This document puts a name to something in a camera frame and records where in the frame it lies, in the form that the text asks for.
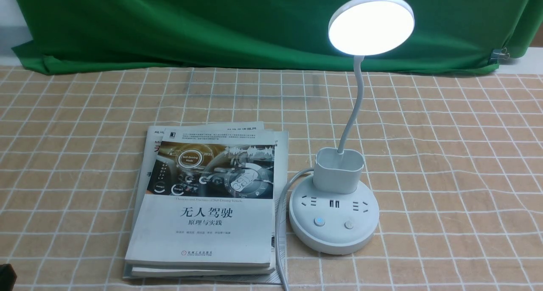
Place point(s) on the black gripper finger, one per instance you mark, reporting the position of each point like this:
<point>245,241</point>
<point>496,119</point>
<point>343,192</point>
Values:
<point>8,277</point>

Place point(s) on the white desk lamp with sockets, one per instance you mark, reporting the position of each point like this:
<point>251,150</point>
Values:
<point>331,210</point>

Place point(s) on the bottom magazine booklet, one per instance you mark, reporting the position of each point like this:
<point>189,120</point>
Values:
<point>268,276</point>

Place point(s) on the top self-driving book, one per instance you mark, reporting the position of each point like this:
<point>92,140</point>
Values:
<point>203,214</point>

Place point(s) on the orange checkered tablecloth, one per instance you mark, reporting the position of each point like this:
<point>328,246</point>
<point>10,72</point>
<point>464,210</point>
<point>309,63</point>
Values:
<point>455,163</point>

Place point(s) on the green backdrop cloth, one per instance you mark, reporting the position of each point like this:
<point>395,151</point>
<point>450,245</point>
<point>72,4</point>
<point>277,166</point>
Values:
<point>78,36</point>

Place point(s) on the metal binder clip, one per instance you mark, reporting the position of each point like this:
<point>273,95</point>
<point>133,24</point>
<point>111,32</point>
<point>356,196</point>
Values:
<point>499,55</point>

